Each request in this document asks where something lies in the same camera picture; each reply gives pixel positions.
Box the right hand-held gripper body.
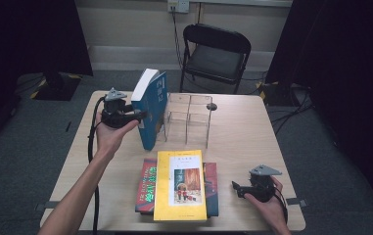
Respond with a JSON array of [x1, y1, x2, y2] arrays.
[[249, 164, 283, 203]]

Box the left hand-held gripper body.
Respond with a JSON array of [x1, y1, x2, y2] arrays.
[[100, 87, 134, 129]]

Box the thick blue book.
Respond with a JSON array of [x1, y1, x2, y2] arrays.
[[130, 68, 168, 151]]

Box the clear acrylic book organizer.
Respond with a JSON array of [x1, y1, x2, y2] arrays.
[[163, 93, 213, 150]]

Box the yellow book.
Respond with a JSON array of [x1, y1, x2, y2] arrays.
[[153, 149, 208, 222]]

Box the red illustrated book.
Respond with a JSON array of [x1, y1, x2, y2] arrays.
[[134, 158, 220, 218]]

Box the person's right hand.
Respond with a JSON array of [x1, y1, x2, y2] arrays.
[[243, 175, 288, 226]]

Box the person's left hand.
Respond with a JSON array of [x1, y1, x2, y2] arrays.
[[94, 111, 141, 162]]

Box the grey tape strip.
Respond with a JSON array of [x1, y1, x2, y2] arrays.
[[285, 197, 308, 209], [35, 200, 62, 212]]

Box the black stand base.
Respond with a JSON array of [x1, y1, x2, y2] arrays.
[[29, 71, 84, 102], [257, 81, 294, 107]]

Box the black folding chair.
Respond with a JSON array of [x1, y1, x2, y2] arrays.
[[179, 23, 252, 95]]

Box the black curtain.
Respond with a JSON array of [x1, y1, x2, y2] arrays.
[[0, 0, 94, 153], [265, 0, 373, 216]]

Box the right hand-held gripper cable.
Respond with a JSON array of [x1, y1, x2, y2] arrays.
[[271, 185, 289, 225]]

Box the hand-held gripper cable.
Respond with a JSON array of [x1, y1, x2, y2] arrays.
[[87, 96, 108, 235], [271, 185, 289, 225]]

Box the left hand-held gripper cable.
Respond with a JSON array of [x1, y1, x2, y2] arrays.
[[87, 96, 108, 235]]

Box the black floor cables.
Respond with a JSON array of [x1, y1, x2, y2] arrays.
[[270, 82, 314, 136]]

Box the black power cable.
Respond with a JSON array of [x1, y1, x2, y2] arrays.
[[170, 6, 185, 71]]

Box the white wall socket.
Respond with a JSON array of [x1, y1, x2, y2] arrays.
[[167, 0, 190, 14]]

